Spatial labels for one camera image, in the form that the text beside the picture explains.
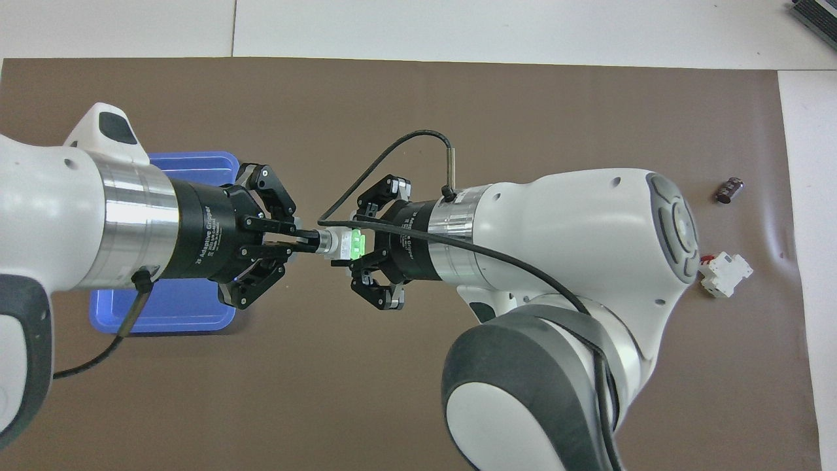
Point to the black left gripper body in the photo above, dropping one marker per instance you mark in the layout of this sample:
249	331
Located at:
209	232

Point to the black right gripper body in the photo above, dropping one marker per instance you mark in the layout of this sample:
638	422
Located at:
405	239

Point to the white switch with green block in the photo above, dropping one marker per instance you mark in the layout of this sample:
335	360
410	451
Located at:
343	243

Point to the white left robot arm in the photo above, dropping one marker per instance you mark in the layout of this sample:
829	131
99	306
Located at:
52	216

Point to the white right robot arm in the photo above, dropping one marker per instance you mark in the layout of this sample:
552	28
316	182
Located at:
575	229

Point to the blue plastic tray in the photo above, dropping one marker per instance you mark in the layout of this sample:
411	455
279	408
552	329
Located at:
176	314

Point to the brown table mat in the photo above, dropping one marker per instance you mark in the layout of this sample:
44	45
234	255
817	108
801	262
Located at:
418	104

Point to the white circuit breaker red lever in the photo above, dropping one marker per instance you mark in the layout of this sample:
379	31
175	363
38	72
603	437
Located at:
726	273

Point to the small dark brown capacitor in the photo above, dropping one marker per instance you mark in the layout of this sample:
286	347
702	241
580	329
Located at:
729	190

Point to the dark grey ribbed device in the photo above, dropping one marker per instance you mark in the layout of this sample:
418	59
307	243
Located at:
817	13

